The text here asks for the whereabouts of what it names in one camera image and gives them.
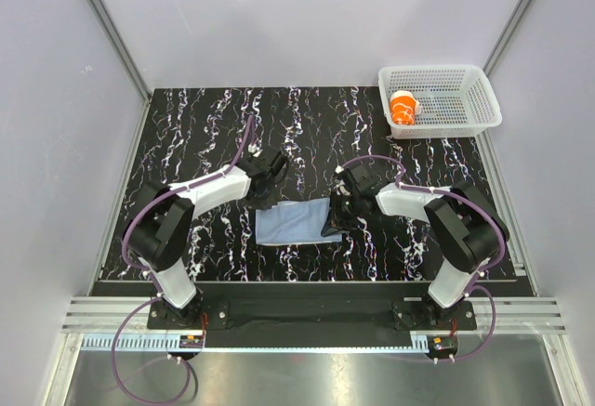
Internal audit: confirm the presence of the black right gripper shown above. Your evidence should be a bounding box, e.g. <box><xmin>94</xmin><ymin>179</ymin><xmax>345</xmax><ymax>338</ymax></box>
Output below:
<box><xmin>321</xmin><ymin>191</ymin><xmax>363</xmax><ymax>237</ymax></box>

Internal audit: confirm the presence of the light blue towel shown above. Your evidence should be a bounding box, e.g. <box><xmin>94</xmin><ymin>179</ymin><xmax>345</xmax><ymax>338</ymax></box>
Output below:
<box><xmin>255</xmin><ymin>198</ymin><xmax>343</xmax><ymax>246</ymax></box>

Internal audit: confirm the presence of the orange and white towel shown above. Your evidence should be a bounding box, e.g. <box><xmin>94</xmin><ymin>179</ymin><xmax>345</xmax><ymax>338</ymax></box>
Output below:
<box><xmin>390</xmin><ymin>90</ymin><xmax>421</xmax><ymax>125</ymax></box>

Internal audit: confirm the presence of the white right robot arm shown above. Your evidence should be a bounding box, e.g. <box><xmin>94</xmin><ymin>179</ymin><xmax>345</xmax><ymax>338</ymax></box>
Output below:
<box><xmin>321</xmin><ymin>164</ymin><xmax>509</xmax><ymax>329</ymax></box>

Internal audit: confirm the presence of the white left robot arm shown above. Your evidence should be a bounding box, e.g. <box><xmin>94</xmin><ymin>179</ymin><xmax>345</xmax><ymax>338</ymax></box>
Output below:
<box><xmin>121</xmin><ymin>147</ymin><xmax>289</xmax><ymax>328</ymax></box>

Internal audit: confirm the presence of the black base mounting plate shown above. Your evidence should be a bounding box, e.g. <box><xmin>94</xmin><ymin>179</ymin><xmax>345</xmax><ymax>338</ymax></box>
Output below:
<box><xmin>148</xmin><ymin>282</ymin><xmax>477</xmax><ymax>332</ymax></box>

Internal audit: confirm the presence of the white plastic basket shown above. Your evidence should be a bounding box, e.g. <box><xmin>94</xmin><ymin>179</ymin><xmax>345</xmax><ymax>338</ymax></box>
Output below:
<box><xmin>378</xmin><ymin>65</ymin><xmax>502</xmax><ymax>139</ymax></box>

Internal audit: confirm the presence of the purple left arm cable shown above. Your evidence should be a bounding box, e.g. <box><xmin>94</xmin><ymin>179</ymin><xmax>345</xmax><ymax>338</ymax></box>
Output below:
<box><xmin>113</xmin><ymin>115</ymin><xmax>257</xmax><ymax>402</ymax></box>

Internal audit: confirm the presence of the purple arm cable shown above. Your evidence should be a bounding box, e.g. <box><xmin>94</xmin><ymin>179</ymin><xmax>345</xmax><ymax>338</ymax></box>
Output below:
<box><xmin>113</xmin><ymin>115</ymin><xmax>257</xmax><ymax>402</ymax></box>
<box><xmin>338</xmin><ymin>154</ymin><xmax>511</xmax><ymax>365</ymax></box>

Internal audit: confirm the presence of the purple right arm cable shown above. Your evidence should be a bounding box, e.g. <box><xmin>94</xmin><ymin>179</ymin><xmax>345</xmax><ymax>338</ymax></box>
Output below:
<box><xmin>338</xmin><ymin>154</ymin><xmax>511</xmax><ymax>365</ymax></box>

